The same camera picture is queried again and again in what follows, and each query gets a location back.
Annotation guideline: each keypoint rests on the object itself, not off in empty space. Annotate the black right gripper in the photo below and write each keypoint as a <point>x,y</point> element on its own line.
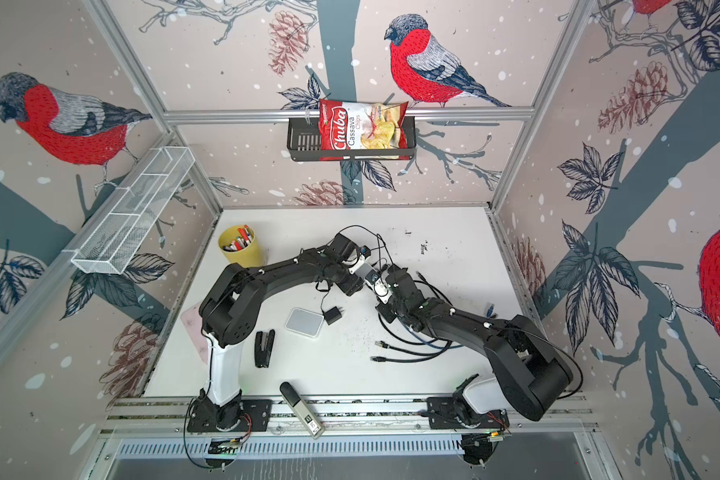
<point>388,316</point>

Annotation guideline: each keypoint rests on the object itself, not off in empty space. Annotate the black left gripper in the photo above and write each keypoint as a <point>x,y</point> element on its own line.
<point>356,283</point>

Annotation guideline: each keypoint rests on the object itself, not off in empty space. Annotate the white network switch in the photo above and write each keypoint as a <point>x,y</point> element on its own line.
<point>365,272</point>
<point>305,323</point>

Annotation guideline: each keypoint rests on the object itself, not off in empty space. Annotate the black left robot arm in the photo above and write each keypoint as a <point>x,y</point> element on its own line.
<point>231,308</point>

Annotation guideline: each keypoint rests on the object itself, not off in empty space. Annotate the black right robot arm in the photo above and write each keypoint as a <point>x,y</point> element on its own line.
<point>530,372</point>

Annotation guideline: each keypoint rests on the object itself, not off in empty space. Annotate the yellow cup with pens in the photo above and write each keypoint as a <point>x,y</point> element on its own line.
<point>240,245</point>

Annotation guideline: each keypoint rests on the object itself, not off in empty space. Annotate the red cassava chips bag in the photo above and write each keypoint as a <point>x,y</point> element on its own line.
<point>380,123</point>

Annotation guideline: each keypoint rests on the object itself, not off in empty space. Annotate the black stapler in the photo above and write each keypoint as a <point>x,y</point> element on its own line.
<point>263,348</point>

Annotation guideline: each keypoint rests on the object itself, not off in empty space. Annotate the black grey remote device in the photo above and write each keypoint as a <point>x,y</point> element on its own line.
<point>301,410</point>

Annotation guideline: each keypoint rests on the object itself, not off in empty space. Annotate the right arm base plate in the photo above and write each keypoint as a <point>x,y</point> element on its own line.
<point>450,413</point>

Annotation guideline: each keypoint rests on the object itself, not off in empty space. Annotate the black wall basket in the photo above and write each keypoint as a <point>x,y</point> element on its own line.
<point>305,142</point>

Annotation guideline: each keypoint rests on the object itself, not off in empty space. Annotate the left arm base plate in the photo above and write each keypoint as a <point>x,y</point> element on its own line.
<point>241,414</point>

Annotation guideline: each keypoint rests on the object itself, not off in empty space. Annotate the white wire mesh shelf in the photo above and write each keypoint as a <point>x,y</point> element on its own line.
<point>115,240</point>

